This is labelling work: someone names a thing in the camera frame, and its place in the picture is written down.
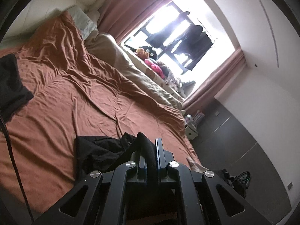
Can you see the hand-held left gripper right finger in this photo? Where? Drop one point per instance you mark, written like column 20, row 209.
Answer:
column 159, row 161

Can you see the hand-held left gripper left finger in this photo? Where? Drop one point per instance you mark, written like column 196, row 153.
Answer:
column 143, row 168

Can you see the black button shirt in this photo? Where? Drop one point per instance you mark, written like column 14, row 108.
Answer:
column 100, row 152

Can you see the folded black clothes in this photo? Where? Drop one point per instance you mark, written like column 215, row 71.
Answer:
column 11, row 86

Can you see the white nightstand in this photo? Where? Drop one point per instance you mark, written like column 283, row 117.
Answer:
column 191, row 132

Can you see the purple jar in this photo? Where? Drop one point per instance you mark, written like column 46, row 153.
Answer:
column 188, row 117

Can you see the pink books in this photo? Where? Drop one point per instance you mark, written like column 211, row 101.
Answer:
column 198, row 117

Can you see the beige duvet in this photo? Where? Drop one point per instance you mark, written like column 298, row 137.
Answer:
column 131, row 75

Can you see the pink curtain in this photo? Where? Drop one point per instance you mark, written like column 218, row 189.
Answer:
column 140, row 7
column 211, row 82

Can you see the pink plush toy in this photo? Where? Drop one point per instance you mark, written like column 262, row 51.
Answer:
column 153, row 66

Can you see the bed with rust-brown sheet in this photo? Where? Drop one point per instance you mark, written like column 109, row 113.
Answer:
column 70, row 93

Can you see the black plush toy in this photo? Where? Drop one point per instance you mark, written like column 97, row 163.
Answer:
column 152, row 51

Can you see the brown plush toy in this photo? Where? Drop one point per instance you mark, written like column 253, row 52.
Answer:
column 141, row 52

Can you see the hanging black garments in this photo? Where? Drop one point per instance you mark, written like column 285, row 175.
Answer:
column 196, row 44

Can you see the hanging dark blue garment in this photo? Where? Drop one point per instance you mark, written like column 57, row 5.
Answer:
column 161, row 37

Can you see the window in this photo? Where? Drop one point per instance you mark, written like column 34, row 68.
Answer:
column 211, row 23

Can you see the pale printed pillow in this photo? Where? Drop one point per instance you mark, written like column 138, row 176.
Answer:
column 84, row 21

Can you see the cream leather bed headboard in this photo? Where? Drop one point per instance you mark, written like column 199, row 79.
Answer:
column 46, row 2

